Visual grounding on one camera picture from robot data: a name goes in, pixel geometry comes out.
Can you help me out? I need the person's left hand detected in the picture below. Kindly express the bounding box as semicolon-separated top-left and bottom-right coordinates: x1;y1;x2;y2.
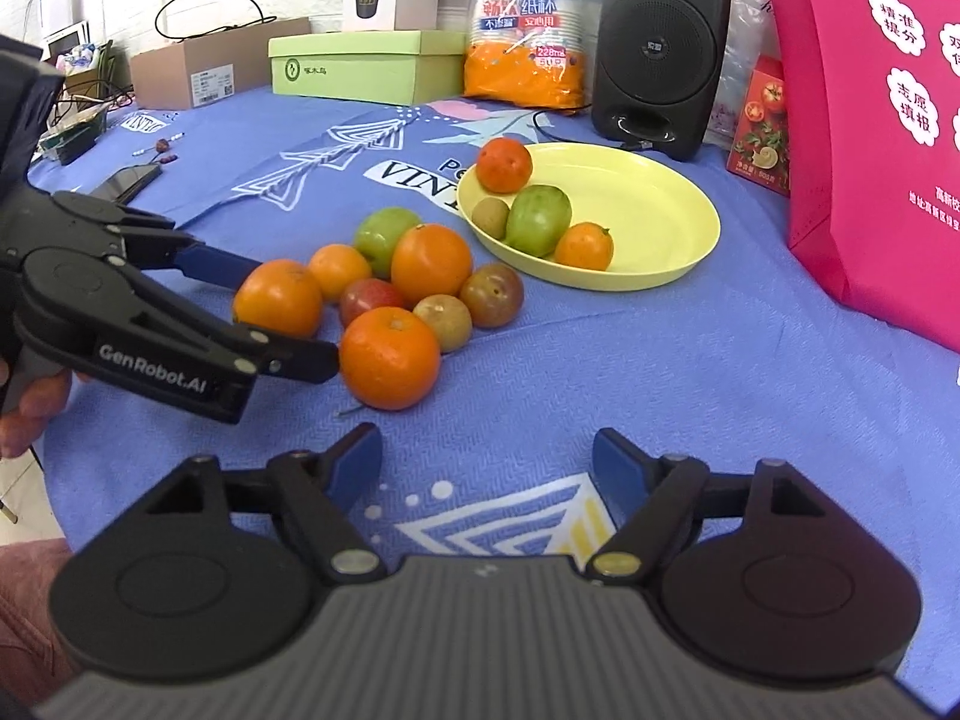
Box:
0;369;74;460

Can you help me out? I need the black smartphone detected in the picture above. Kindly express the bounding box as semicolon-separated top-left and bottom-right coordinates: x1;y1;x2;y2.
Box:
88;163;163;205

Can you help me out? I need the red juice carton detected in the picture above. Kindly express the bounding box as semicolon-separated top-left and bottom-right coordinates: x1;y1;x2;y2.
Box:
726;54;792;198

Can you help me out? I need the red apple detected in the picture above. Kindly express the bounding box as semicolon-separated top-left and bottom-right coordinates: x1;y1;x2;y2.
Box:
339;277;407;327

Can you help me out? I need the person's pink clothing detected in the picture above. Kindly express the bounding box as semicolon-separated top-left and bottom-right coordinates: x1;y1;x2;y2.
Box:
0;536;80;706

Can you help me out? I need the yellow plate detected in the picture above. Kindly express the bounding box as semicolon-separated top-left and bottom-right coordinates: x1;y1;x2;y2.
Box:
456;142;722;292

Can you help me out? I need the brown cardboard box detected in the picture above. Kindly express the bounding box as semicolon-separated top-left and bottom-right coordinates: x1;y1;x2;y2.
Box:
129;16;312;112

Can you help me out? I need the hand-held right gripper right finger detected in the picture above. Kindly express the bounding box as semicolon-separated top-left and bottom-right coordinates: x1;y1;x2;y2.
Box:
587;427;867;586

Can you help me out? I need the clear plastic bag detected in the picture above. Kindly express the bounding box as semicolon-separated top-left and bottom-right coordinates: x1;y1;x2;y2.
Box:
712;0;785;147

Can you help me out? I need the small orange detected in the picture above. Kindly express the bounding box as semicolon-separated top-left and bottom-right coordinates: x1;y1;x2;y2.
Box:
307;243;373;304
553;222;614;272

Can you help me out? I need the black speaker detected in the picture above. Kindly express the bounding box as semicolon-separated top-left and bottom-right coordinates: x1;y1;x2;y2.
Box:
591;0;733;162

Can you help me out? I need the white small screen device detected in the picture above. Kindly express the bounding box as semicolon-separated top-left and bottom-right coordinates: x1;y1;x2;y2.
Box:
41;21;95;65

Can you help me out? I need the reddish brown round fruit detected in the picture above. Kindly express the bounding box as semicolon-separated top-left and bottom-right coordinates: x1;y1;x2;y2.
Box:
459;262;525;329

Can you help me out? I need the green cardboard box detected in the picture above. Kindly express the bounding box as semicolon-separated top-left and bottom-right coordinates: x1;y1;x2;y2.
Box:
268;30;467;107

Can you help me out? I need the brown kiwi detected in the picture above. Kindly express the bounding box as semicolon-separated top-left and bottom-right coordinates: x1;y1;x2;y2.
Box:
412;293;474;354
472;196;515;238

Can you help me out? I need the paper cup package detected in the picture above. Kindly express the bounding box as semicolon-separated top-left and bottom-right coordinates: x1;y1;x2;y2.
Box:
463;0;587;112

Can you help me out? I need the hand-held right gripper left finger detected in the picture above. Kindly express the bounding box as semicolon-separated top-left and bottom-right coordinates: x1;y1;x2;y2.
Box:
124;422;386;587

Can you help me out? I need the green apple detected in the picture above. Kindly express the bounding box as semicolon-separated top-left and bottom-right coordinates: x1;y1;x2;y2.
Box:
353;207;423;278
505;185;573;258

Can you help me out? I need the large orange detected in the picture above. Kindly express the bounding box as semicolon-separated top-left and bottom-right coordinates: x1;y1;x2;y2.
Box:
339;307;442;412
391;223;474;308

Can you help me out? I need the blue printed tablecloth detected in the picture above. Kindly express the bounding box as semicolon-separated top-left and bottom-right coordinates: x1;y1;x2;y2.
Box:
26;82;960;713

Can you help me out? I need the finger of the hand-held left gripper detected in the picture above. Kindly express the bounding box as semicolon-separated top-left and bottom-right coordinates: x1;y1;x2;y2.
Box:
45;191;263;292
112;262;342;385

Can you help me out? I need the pink tote bag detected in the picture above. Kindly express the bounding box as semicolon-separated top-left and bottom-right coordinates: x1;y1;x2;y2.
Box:
761;0;960;356

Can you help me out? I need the black speaker cable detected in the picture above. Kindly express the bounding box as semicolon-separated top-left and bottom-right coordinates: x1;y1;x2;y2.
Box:
532;109;655;152

